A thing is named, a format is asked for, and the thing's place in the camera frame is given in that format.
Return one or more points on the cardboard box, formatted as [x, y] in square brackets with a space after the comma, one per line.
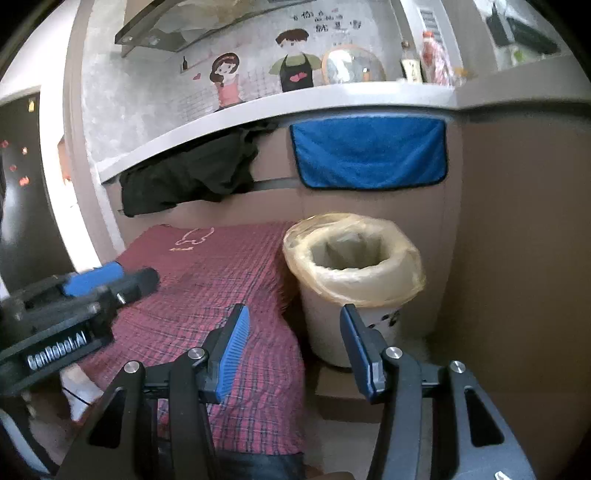
[337, 383]

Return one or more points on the red drink bottle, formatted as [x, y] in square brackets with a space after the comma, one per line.
[436, 60]

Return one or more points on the small yellow cap bottle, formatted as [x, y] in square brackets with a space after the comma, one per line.
[460, 77]

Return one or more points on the round wooden framed mirror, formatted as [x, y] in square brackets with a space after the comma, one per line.
[341, 69]

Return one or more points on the yellow plastic bin bag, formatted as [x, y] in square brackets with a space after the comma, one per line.
[295, 249]

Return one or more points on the glass range hood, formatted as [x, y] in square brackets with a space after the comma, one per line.
[152, 34]

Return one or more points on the blue towel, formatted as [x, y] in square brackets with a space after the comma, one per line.
[369, 152]

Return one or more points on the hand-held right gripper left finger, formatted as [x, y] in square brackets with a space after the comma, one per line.
[233, 355]

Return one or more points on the dark sauce bottle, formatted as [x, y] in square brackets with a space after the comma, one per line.
[411, 69]

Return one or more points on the person's leg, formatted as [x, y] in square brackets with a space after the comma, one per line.
[258, 468]

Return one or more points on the white trash bin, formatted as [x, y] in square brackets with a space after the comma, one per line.
[332, 332]

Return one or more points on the black cloth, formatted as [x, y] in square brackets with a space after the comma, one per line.
[194, 170]

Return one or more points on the cartoon wall sticker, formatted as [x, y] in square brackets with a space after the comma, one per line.
[226, 87]

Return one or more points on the black refrigerator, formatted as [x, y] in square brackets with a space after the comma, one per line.
[27, 221]

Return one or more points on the green white plastic bag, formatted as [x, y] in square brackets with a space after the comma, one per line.
[518, 56]

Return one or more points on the red striped tablecloth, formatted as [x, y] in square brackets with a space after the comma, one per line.
[207, 286]

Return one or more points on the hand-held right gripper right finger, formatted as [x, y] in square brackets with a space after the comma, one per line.
[360, 369]

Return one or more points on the white wall vent grille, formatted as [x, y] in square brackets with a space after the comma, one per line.
[430, 21]

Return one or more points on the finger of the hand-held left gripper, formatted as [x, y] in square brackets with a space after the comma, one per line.
[138, 281]
[92, 277]

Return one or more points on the grey stone countertop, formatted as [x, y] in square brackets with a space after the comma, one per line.
[323, 97]

